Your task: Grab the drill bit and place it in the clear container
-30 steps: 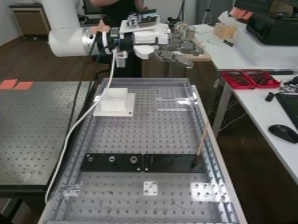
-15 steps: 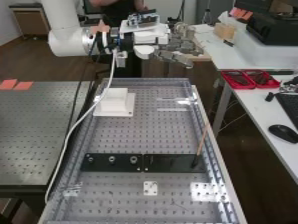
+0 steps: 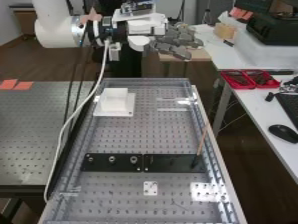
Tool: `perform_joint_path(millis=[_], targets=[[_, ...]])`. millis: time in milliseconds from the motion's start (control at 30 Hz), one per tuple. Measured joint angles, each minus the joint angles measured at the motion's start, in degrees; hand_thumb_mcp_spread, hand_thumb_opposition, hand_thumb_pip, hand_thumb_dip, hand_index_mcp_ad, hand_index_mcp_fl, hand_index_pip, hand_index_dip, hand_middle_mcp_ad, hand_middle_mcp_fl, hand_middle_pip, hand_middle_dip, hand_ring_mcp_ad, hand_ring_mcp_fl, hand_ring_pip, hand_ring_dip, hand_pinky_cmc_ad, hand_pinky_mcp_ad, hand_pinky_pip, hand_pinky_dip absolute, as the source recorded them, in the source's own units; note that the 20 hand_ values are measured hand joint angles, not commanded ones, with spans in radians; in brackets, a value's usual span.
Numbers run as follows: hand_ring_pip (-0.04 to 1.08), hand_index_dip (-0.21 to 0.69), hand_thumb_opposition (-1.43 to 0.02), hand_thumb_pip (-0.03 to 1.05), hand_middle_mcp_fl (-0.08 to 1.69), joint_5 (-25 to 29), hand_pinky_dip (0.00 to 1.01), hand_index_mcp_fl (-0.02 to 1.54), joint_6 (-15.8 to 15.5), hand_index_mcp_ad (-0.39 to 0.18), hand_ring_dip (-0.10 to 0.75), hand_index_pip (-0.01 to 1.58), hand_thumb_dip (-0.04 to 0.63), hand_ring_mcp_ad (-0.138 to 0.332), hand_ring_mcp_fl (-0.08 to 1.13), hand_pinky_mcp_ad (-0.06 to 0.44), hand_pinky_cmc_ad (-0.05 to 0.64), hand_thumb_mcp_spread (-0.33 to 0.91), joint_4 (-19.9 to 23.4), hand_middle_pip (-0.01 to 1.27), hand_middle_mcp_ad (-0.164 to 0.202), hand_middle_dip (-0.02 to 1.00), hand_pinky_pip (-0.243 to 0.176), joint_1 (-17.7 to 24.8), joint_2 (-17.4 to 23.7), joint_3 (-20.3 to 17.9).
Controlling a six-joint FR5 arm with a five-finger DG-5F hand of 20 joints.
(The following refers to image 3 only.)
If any white desk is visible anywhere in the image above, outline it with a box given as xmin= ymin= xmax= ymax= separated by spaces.
xmin=212 ymin=73 xmax=298 ymax=186

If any small square metal plate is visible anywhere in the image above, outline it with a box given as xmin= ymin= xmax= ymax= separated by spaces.
xmin=141 ymin=180 xmax=160 ymax=198

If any white cable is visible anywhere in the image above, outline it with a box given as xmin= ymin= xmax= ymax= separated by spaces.
xmin=43 ymin=39 xmax=112 ymax=203

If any red tray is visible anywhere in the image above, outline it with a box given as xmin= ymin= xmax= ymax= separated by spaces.
xmin=245 ymin=68 xmax=282 ymax=90
xmin=220 ymin=69 xmax=258 ymax=91

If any black computer mouse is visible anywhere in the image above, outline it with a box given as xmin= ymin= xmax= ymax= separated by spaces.
xmin=268 ymin=123 xmax=298 ymax=145

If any black keyboard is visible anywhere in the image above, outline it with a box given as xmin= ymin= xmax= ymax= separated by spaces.
xmin=274 ymin=92 xmax=298 ymax=132

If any black case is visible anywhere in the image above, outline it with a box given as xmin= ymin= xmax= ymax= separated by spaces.
xmin=245 ymin=0 xmax=298 ymax=47

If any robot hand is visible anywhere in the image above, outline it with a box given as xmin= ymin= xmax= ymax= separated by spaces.
xmin=111 ymin=1 xmax=207 ymax=62

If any clear box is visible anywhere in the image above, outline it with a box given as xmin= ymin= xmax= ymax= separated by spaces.
xmin=38 ymin=77 xmax=248 ymax=224

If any black cable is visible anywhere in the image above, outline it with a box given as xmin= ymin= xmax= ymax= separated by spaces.
xmin=63 ymin=43 xmax=96 ymax=125

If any small white box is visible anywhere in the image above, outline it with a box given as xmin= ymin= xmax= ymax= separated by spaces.
xmin=92 ymin=87 xmax=137 ymax=118

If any thin stick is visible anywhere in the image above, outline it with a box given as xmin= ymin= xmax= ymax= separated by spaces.
xmin=192 ymin=123 xmax=211 ymax=168

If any black plate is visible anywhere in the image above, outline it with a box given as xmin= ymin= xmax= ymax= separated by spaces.
xmin=80 ymin=152 xmax=208 ymax=174

